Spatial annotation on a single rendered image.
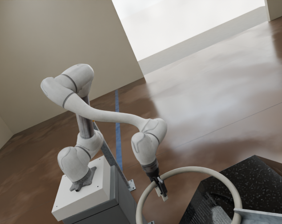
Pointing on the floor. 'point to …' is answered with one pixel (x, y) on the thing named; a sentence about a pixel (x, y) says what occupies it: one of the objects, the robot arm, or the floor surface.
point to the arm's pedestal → (110, 206)
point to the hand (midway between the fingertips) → (161, 193)
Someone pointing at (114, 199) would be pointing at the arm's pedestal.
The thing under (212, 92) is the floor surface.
